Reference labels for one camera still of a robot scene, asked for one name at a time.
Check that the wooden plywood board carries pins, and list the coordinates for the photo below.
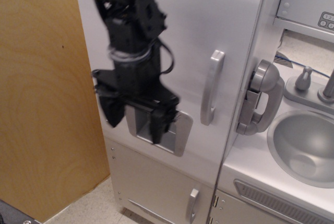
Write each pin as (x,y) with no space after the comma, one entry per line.
(52,148)

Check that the white lower freezer door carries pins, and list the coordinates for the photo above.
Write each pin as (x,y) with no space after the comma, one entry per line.
(152,190)

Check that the silver toy sink basin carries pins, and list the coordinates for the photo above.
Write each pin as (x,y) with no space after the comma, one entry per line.
(301,143)

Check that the grey toy faucet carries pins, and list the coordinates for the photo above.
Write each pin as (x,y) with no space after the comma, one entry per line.
(302,90)

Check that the silver ice dispenser panel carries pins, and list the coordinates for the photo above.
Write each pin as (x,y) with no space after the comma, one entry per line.
(173,141)

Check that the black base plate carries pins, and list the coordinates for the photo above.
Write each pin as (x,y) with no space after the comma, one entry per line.
(10,214)

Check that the grey toy telephone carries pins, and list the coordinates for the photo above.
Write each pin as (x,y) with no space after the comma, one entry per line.
(262,99)

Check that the grey toy microwave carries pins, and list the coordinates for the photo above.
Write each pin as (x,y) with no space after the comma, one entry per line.
(309,17)

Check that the silver door hinge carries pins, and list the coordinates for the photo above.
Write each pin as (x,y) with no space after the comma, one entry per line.
(215,201)

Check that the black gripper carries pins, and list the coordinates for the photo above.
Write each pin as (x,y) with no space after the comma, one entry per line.
(137,83)

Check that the silver lower door handle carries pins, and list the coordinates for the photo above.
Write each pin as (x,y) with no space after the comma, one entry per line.
(190,213)

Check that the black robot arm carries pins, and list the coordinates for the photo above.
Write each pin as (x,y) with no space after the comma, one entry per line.
(134,27)

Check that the white toy fridge door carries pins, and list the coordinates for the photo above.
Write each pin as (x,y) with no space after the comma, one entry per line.
(195,30)

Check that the silver fridge door handle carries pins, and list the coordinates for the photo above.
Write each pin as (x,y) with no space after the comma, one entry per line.
(207,108)

